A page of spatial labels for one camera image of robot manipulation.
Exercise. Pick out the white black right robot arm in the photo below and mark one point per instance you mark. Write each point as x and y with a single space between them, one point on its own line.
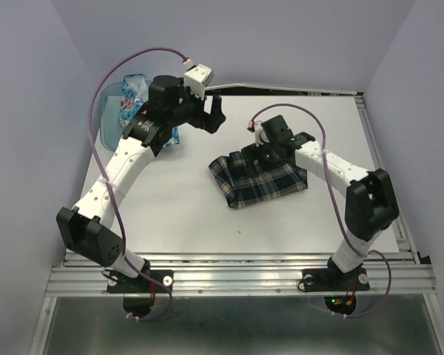
370 202

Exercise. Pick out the aluminium table frame rail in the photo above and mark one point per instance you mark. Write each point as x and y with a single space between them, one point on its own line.
236 273

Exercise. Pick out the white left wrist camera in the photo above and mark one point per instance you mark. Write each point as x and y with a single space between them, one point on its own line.
197 78

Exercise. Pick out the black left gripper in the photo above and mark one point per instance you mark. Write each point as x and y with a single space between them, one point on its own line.
203 120

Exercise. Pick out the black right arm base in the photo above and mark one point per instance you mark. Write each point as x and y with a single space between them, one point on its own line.
332 279

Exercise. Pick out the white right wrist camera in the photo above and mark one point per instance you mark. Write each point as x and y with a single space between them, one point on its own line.
256 128

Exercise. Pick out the clear blue plastic bin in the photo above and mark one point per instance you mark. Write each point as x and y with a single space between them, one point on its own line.
109 111

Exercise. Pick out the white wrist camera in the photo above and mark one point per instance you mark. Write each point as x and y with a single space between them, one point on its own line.
197 78
256 128

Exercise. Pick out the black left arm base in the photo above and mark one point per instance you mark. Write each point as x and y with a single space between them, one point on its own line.
118 283

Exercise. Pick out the navy plaid pleated skirt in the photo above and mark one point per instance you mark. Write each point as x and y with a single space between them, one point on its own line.
241 190

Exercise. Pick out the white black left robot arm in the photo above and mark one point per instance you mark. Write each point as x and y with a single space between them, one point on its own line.
86 227

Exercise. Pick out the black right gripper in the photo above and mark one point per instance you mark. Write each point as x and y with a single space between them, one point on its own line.
251 153

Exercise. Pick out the blue floral skirt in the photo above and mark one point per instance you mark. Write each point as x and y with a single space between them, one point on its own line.
133 96

